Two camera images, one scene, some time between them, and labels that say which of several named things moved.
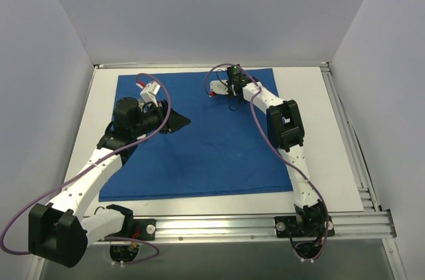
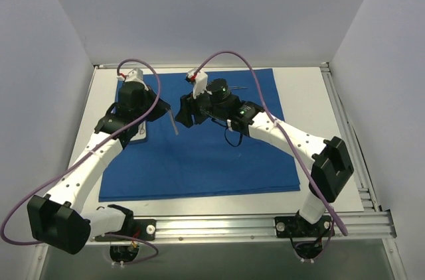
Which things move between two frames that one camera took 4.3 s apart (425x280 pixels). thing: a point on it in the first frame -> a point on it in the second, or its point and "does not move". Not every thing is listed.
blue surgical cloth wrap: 226,149 does not move
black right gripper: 233,72 -> 192,109
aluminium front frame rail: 380,225 does not move
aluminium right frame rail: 356,163 does not move
